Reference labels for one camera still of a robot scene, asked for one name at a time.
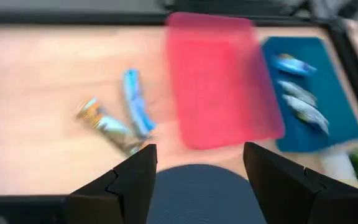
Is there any red plastic tray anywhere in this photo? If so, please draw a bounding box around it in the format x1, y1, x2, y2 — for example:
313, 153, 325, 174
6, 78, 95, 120
165, 12, 285, 151

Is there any blue plastic tray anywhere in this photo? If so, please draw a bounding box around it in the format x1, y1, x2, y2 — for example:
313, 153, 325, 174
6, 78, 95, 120
262, 36, 358, 153

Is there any brown clear wrapper granola bar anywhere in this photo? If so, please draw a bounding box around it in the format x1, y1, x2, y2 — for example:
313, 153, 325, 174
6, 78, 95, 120
75, 98, 145, 156

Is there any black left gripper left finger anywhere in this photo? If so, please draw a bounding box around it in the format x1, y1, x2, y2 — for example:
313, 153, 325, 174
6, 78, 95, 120
67, 143, 158, 224

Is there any blue green wrapper granola bar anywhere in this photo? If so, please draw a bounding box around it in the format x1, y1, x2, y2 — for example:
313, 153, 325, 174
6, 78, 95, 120
272, 53, 318, 77

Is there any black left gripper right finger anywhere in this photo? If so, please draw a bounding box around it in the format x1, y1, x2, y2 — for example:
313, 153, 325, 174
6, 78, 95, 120
243, 142, 358, 224

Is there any round dark grey mat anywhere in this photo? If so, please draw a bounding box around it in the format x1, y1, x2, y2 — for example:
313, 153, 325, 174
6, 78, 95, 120
146, 164, 269, 224

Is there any silver wrapper granola bar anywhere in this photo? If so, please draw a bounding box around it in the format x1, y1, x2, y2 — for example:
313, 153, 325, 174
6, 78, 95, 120
282, 94, 331, 135
277, 79, 318, 108

